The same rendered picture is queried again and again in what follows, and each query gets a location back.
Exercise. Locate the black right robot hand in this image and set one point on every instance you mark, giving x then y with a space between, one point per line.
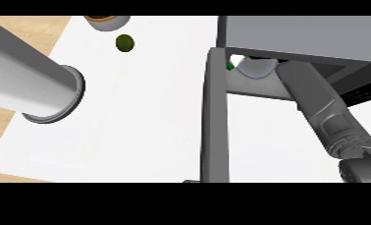
263 58

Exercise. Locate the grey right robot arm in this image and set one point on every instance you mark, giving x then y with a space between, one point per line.
314 104

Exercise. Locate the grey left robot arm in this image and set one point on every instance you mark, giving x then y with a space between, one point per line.
35 81

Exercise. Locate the white and green milk carton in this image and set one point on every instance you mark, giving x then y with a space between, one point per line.
236 60

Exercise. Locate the grey microwave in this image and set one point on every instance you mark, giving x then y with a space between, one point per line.
295 35

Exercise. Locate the dark grey microwave door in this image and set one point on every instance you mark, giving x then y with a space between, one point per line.
216 121

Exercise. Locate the green avocado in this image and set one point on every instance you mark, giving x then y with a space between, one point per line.
126 43

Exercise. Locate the grey cup with brown rim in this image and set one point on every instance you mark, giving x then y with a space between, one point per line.
116 24

